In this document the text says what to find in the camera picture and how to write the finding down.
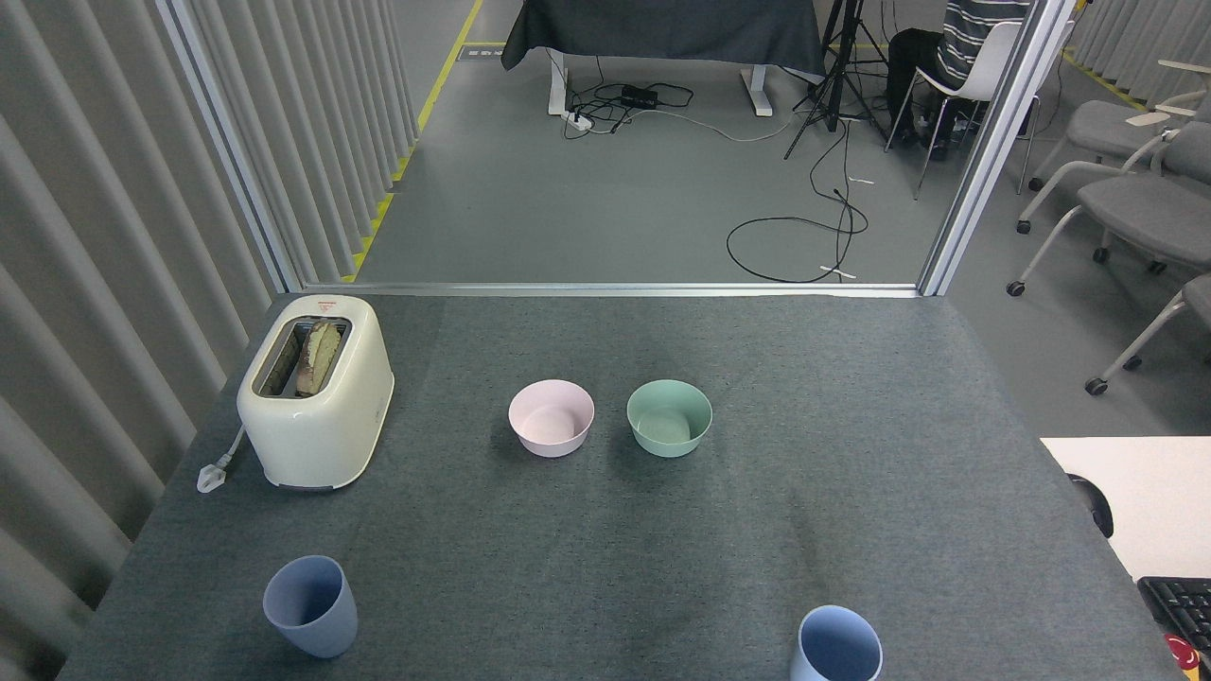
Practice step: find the light blue cup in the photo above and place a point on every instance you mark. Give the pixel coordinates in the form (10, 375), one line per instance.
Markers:
(837, 653)

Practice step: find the dark blue cup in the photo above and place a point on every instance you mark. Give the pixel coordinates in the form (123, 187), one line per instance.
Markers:
(312, 615)

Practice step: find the pink bowl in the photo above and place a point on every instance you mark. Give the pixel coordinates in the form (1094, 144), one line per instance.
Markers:
(552, 421)

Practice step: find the green bowl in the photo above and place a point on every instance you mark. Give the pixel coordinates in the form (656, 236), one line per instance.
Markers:
(669, 423)

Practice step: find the white power strip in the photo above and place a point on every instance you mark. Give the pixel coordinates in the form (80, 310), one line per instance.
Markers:
(578, 119)

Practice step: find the black power strip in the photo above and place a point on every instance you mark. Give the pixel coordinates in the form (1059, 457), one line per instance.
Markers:
(640, 96)

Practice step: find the white table leg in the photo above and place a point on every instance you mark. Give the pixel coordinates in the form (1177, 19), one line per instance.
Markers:
(558, 85)
(757, 93)

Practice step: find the toasted bread slice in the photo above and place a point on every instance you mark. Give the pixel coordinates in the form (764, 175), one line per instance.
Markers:
(318, 357)

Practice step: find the cream white toaster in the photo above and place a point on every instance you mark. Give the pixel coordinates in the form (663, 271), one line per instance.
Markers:
(322, 435)

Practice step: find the dark grey table cloth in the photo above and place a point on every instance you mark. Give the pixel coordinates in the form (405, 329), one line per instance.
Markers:
(662, 28)

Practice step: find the black tripod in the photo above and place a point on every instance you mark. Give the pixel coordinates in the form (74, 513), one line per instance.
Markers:
(834, 76)

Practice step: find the white plastic chair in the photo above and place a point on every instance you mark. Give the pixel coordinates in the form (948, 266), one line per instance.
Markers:
(989, 71)

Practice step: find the person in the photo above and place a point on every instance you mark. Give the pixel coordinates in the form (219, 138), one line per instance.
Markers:
(974, 33)

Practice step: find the black computer mouse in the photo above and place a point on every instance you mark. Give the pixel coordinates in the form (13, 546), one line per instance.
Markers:
(1097, 506)

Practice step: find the grey office chair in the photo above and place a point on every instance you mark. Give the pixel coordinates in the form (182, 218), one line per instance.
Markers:
(1145, 213)
(1149, 336)
(1112, 128)

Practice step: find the white desk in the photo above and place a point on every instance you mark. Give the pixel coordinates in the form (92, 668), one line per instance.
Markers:
(1154, 492)

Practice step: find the black keyboard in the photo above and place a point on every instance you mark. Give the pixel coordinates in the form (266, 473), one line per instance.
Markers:
(1183, 605)

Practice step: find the red round object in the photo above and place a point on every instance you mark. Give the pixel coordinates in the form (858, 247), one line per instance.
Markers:
(1183, 653)

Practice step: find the silver frame rail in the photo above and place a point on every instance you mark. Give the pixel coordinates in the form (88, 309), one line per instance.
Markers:
(615, 289)

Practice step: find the silver frame post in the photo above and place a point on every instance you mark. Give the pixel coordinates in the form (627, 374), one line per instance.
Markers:
(993, 142)
(232, 151)

